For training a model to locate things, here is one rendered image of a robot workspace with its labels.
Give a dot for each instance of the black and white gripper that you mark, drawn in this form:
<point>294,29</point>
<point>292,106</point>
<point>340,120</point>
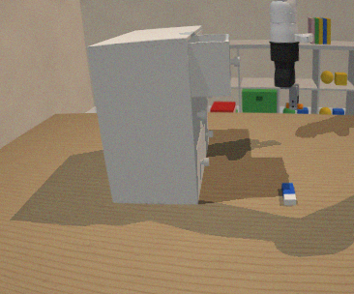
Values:
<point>284,43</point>

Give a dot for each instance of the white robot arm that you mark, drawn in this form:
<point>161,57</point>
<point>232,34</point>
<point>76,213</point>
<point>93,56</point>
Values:
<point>283,11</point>

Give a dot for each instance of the blue and white eraser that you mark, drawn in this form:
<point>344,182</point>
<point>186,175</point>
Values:
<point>288,193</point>

